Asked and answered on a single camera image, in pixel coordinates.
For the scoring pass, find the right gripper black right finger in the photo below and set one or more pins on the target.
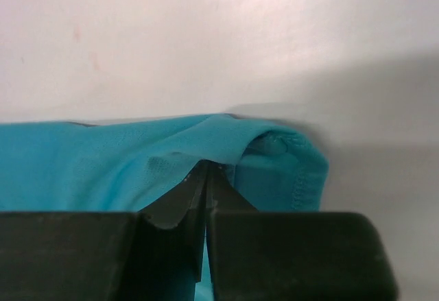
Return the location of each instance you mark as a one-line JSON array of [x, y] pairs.
[[260, 255]]

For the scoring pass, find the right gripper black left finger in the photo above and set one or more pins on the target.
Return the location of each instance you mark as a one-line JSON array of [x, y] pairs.
[[153, 254]]

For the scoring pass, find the teal t shirt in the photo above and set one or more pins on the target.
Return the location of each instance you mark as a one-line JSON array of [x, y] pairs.
[[67, 166]]

